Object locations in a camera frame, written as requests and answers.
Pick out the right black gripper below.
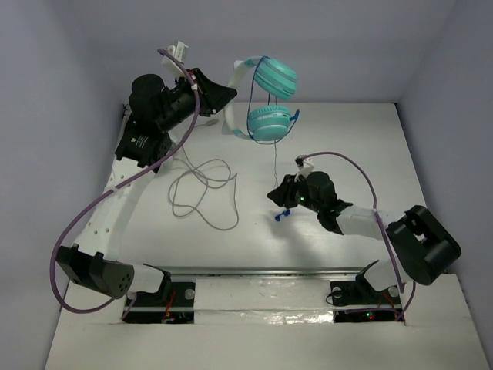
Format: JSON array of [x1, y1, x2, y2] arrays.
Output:
[[267, 173, 323, 214]]

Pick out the blue earbuds cable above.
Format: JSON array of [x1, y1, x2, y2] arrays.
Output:
[[246, 55, 300, 223]]

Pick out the teal white cat-ear headphones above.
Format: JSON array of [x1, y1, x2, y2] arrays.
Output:
[[223, 55, 300, 145]]

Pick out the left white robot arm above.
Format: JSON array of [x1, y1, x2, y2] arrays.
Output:
[[49, 68, 237, 304]]

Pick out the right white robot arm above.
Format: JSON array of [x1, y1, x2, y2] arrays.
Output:
[[267, 171, 461, 303]]

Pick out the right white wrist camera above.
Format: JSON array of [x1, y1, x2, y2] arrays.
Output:
[[295, 156, 314, 181]]

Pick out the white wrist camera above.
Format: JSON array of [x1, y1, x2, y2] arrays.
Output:
[[295, 156, 314, 181], [158, 41, 189, 78]]

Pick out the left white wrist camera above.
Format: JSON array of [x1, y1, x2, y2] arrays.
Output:
[[158, 41, 189, 78]]

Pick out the aluminium mounting rail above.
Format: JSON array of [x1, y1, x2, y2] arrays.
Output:
[[162, 266, 362, 276]]

